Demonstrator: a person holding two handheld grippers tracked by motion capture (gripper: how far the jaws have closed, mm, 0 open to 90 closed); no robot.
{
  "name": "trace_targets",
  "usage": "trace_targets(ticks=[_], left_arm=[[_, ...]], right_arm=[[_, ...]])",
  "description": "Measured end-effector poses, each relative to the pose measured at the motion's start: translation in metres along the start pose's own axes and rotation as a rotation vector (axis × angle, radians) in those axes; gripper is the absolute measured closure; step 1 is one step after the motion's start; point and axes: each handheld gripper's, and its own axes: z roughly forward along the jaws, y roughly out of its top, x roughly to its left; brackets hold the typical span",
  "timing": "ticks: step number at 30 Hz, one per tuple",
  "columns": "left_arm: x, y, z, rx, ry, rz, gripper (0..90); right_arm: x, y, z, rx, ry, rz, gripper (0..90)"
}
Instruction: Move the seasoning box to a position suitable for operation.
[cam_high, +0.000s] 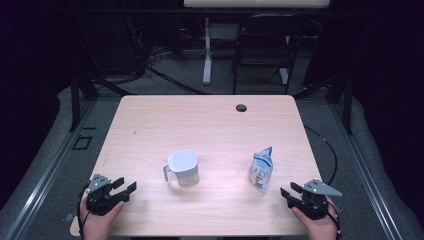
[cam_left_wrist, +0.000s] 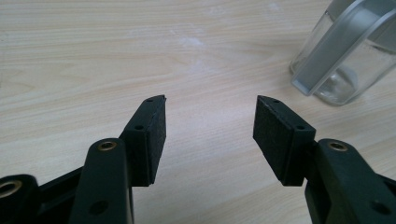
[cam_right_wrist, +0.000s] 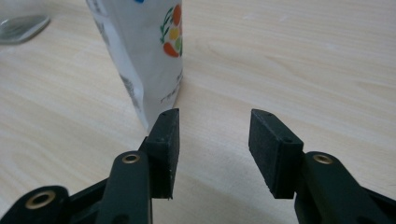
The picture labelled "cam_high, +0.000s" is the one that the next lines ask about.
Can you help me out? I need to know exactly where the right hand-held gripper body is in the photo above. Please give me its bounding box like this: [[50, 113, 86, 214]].
[[289, 178, 343, 221]]

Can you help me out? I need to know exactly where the black metal stand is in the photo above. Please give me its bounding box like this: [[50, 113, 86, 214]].
[[69, 71, 101, 133], [293, 73, 354, 136]]

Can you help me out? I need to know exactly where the person's left hand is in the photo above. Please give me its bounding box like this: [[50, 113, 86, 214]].
[[80, 196, 126, 240]]

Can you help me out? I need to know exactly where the thin black floor cable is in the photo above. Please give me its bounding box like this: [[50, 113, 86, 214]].
[[303, 124, 338, 186]]

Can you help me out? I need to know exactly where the hand-held gripper cable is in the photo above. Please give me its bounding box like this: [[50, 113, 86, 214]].
[[76, 181, 93, 240], [318, 196, 343, 240]]

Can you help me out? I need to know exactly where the white desk with white legs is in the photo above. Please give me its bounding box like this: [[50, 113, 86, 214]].
[[183, 0, 331, 86]]

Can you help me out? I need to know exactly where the black folding chair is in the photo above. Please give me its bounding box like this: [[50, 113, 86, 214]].
[[231, 13, 309, 96]]

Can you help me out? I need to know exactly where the bundle of hanging cables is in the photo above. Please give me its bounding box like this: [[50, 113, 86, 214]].
[[121, 0, 168, 69]]

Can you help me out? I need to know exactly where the clear jug with white lid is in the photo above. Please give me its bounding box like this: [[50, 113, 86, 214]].
[[162, 148, 201, 188]]

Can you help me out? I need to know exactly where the right hand-held gripper cable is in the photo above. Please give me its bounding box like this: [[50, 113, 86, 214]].
[[318, 196, 343, 240]]

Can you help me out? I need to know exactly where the person's right hand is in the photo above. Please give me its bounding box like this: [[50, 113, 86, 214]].
[[291, 199, 340, 240]]

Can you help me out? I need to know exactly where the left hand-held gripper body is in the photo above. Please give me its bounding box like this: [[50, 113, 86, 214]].
[[85, 173, 131, 217]]

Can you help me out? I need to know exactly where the aluminium floor rail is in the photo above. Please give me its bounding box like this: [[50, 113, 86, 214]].
[[3, 99, 98, 240], [329, 103, 404, 240]]

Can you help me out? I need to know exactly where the thick black floor cable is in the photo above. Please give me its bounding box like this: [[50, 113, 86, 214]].
[[146, 64, 209, 96]]

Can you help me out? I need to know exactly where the white and blue milk bag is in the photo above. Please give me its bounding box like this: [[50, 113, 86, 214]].
[[247, 146, 274, 194]]

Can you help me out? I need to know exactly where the left hand-held gripper cable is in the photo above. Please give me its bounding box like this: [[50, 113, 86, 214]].
[[76, 181, 93, 240]]

